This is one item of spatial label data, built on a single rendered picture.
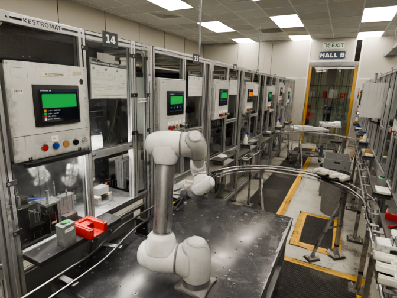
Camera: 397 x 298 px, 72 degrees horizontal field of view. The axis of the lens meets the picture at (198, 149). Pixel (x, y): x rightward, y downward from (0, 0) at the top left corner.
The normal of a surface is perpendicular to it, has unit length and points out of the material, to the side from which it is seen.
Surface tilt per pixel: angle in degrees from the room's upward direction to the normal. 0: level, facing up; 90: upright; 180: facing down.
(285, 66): 90
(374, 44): 90
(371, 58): 90
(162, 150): 84
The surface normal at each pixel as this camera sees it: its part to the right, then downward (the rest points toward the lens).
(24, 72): 0.88, 0.13
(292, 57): -0.47, 0.18
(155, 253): -0.16, -0.04
